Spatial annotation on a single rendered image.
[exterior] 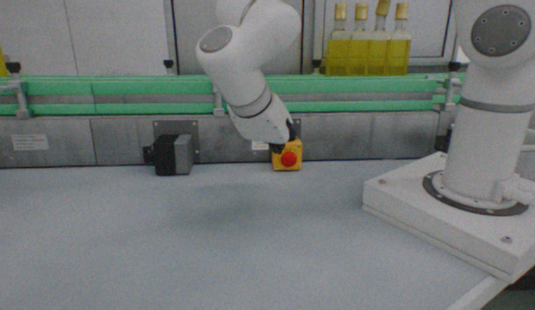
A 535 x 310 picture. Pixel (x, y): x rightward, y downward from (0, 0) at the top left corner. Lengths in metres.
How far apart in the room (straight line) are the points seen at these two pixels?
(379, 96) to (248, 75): 0.51
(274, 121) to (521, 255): 0.39
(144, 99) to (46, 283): 0.50
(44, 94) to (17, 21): 3.82
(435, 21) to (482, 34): 0.77
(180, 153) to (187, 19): 0.51
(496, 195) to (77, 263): 0.64
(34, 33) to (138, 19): 1.13
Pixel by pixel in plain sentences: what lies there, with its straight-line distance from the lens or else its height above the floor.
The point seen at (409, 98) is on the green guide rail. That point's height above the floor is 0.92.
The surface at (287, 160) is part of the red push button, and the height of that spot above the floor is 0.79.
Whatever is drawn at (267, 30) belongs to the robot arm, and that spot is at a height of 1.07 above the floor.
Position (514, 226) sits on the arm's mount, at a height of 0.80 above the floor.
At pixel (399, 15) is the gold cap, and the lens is 1.07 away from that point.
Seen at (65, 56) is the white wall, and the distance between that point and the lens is 4.59.
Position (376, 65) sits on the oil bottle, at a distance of 1.03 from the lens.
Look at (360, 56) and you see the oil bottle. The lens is 1.01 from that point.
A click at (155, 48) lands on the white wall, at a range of 4.24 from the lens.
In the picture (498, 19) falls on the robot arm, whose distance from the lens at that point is 0.50.
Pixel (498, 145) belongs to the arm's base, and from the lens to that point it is 0.61.
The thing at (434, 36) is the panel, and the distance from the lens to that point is 1.27.
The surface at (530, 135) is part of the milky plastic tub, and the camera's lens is 1.08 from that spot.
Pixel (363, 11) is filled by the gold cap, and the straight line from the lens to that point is 1.03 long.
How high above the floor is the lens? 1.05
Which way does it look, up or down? 18 degrees down
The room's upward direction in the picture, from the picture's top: straight up
